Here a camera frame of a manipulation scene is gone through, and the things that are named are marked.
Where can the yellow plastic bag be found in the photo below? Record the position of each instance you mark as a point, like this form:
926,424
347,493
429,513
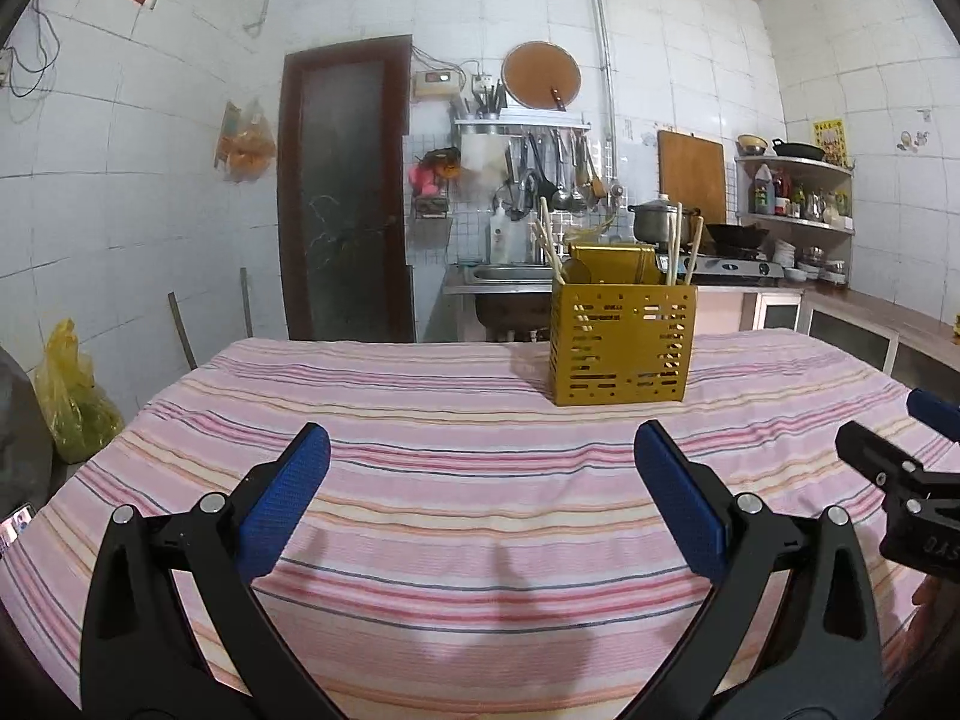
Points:
71,397

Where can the white wall rack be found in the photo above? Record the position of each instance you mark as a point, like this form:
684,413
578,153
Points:
525,122

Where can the wooden stick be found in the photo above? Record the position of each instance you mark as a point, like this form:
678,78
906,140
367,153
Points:
182,330
246,304

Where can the smartphone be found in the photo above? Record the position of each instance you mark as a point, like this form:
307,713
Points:
16,529

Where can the steel pot with lid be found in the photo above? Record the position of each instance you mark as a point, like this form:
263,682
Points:
652,221

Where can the black pan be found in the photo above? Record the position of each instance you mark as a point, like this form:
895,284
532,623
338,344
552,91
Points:
799,150

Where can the dark round object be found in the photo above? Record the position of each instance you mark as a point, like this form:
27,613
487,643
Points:
22,435

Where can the hanging bag of oranges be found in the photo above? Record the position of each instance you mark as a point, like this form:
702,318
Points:
244,146

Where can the corner wall shelf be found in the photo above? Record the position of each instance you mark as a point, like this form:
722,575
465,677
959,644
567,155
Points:
814,223

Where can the steel sink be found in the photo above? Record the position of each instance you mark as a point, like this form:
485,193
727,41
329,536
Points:
499,277

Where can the dark wooden door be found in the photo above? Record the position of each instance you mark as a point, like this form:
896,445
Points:
337,202

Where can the pink hanging item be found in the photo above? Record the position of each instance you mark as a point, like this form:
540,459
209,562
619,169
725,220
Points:
427,172

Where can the yellow perforated utensil holder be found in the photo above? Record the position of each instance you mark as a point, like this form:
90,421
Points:
622,345

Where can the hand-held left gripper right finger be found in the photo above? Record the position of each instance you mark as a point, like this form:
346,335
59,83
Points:
679,502

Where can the person's right hand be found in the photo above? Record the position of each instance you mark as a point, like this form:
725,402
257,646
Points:
922,600

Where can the white soap bottle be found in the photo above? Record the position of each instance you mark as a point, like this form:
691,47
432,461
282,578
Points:
499,236

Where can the cooking oil bottle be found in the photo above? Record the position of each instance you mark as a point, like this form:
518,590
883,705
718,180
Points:
763,191

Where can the white wall pipe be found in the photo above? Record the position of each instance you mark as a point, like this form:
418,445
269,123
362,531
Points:
602,67

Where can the kitchen counter cabinet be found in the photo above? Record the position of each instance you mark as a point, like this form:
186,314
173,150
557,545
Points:
847,322

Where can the white wall control box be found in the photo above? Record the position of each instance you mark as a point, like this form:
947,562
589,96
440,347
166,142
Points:
437,84

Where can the wooden cutting board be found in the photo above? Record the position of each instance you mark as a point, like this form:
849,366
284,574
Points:
691,176

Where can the pink striped tablecloth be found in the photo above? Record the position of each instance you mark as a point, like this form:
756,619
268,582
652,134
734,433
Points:
465,420

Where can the black wok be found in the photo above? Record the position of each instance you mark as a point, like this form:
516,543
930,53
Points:
739,236

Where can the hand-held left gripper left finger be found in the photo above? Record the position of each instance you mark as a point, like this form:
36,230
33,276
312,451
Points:
289,495

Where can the thick wooden chopstick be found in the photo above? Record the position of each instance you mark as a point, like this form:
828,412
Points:
694,247

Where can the row of hanging kitchen utensils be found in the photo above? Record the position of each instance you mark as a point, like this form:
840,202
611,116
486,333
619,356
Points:
559,172

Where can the round wooden lid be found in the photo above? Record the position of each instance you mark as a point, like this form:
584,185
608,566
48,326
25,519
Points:
540,75

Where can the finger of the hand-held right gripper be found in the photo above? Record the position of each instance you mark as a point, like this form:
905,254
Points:
937,412
862,446

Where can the yellow wall poster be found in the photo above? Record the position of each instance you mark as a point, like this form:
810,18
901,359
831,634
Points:
830,141

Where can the bowl on shelf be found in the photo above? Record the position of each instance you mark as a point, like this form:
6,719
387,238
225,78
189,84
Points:
751,144

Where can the steel gas stove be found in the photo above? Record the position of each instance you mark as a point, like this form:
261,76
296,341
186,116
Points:
739,268

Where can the white chopstick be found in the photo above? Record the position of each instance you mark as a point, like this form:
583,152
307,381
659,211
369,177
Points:
549,229

